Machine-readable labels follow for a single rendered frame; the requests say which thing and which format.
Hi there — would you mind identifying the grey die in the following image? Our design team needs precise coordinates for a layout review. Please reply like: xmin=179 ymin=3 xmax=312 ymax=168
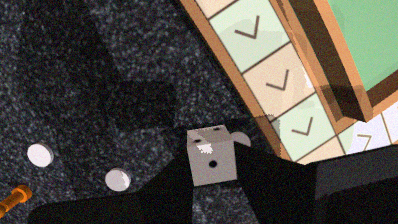
xmin=187 ymin=125 xmax=237 ymax=186

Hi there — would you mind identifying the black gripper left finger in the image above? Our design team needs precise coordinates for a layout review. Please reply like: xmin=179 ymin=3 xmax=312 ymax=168
xmin=27 ymin=149 xmax=194 ymax=224

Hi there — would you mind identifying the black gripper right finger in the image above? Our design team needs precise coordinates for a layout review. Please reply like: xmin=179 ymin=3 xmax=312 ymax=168
xmin=234 ymin=141 xmax=398 ymax=224

